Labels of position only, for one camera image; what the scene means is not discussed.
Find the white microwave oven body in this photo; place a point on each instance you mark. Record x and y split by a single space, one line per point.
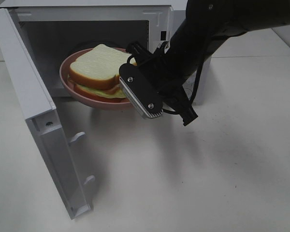
55 28

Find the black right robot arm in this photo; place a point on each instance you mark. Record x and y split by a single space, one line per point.
210 23

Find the white bread sandwich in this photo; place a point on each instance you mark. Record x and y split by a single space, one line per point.
95 74

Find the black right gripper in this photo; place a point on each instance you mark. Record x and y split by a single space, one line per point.
164 78

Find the pink round plate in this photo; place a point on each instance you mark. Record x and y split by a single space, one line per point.
104 105

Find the white microwave door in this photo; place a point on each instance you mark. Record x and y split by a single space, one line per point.
41 116

